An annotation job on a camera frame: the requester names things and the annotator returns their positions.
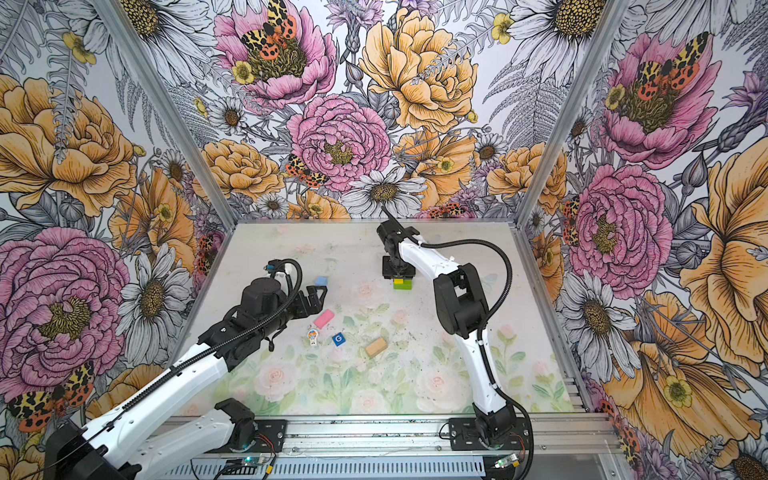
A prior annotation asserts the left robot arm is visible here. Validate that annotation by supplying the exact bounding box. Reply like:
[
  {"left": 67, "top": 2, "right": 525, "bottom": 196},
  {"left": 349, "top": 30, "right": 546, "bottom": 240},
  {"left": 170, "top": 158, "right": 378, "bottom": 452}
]
[{"left": 42, "top": 277, "right": 327, "bottom": 479}]

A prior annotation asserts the pink rectangular block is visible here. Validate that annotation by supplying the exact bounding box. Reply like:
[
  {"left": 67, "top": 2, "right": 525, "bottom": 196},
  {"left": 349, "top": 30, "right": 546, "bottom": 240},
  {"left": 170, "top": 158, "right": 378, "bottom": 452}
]
[{"left": 313, "top": 309, "right": 335, "bottom": 330}]

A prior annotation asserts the white vented cable duct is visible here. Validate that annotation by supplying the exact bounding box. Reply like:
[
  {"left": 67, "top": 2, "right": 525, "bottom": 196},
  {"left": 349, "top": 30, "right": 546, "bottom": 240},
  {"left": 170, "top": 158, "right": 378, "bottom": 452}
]
[{"left": 160, "top": 456, "right": 486, "bottom": 479}]

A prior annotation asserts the blue letter G cube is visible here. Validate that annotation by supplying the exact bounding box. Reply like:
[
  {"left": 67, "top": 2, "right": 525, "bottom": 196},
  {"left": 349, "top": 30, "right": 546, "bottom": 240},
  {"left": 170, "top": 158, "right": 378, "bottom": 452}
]
[{"left": 332, "top": 332, "right": 346, "bottom": 347}]

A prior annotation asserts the aluminium front rail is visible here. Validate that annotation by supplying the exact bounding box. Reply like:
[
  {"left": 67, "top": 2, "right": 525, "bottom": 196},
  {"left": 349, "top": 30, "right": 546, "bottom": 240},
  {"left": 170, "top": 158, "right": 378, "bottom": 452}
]
[{"left": 113, "top": 412, "right": 622, "bottom": 458}]

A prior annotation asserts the aluminium corner post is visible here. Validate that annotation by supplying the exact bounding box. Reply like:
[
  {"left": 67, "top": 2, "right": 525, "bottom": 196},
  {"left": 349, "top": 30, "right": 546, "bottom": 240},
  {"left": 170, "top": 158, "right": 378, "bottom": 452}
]
[
  {"left": 514, "top": 0, "right": 629, "bottom": 228},
  {"left": 94, "top": 1, "right": 237, "bottom": 233}
]

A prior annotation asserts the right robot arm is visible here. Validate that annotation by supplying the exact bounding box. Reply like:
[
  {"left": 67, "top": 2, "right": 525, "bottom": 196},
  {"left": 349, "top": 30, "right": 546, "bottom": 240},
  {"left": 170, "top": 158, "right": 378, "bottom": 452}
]
[{"left": 377, "top": 218, "right": 523, "bottom": 442}]

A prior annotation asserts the left aluminium corner post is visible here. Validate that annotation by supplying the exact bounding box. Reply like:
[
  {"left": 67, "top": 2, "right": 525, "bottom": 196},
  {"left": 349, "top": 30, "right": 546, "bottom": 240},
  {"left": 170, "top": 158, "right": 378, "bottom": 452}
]
[{"left": 94, "top": 1, "right": 237, "bottom": 233}]

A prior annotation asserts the green rectangular block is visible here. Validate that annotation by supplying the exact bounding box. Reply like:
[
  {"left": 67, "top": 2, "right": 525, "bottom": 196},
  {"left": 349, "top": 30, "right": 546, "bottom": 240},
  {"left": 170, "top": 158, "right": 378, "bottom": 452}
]
[{"left": 393, "top": 281, "right": 412, "bottom": 291}]

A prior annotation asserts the natural wood rectangular block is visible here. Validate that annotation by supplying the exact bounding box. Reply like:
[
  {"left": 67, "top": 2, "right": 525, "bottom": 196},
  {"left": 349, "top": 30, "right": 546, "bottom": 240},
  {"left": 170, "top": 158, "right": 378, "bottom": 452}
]
[{"left": 365, "top": 337, "right": 388, "bottom": 358}]

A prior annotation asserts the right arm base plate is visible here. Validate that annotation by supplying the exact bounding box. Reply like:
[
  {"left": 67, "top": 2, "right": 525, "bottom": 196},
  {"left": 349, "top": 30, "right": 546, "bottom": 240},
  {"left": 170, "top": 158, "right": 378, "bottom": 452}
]
[{"left": 446, "top": 417, "right": 533, "bottom": 452}]

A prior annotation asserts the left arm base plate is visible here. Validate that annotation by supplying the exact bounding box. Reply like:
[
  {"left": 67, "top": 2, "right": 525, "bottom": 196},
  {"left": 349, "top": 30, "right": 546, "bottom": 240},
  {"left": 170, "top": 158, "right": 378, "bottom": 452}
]
[{"left": 208, "top": 419, "right": 288, "bottom": 454}]

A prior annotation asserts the right aluminium corner post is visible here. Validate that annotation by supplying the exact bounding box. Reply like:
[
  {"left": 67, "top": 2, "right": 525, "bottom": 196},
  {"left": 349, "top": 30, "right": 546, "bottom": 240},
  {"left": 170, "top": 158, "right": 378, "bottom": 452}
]
[{"left": 514, "top": 0, "right": 629, "bottom": 228}]

